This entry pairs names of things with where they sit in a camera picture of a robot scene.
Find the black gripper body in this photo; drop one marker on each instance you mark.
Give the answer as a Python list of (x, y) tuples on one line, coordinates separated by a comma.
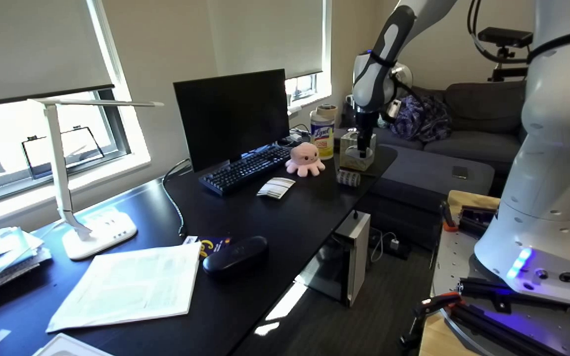
[(365, 122)]

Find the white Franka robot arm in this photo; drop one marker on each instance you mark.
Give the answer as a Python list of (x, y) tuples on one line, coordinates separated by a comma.
[(549, 198)]

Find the coloured patterned tissue box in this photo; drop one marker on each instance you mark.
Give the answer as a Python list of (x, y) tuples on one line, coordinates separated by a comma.
[(345, 138)]

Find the white wipes canister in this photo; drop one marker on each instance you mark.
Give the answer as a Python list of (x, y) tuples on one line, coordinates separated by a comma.
[(324, 134)]

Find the pink octopus plush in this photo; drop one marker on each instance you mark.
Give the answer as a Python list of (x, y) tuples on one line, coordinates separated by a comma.
[(306, 158)]

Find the purple crumpled cloth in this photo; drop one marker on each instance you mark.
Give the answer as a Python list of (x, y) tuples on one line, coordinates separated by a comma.
[(424, 120)]

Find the upholstered sectional sofa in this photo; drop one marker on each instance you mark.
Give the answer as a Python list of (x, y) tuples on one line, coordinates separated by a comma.
[(444, 174)]

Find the small white card pack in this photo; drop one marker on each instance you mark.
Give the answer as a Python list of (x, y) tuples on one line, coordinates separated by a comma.
[(278, 186)]

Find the white computer tower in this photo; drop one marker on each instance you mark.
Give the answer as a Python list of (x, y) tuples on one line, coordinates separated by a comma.
[(357, 257)]

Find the wooden block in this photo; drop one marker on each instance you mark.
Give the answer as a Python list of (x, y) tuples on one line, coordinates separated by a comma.
[(474, 198)]

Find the black keyboard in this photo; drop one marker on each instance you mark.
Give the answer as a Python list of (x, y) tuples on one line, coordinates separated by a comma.
[(246, 168)]

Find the orange black clamp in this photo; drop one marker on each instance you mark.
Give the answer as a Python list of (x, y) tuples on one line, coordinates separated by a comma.
[(430, 308), (470, 217)]

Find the black computer monitor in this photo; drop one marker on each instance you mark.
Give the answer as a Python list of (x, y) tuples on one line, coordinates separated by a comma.
[(233, 115)]

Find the white roller blind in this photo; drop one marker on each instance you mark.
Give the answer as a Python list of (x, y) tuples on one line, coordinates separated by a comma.
[(35, 45), (266, 31)]

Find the metal robot mounting table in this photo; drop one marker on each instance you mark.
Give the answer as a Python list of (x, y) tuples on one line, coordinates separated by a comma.
[(450, 263)]

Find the light wooden board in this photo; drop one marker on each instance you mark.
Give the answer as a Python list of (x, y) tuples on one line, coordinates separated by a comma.
[(444, 336)]

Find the white paper booklet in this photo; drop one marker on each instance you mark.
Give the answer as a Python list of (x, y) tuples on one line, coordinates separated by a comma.
[(128, 287)]

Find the white desk lamp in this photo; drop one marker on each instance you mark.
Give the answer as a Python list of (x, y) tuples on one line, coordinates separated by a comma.
[(100, 229)]

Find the flat white book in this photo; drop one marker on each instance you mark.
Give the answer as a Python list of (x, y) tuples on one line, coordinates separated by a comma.
[(68, 346)]

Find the pile of loose papers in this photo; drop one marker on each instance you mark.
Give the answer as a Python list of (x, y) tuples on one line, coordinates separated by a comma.
[(1, 257)]

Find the window with dark frame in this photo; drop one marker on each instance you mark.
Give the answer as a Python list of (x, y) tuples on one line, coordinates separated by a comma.
[(306, 85), (9, 144)]

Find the black camera on stand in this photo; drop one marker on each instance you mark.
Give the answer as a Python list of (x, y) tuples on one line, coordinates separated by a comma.
[(506, 35)]

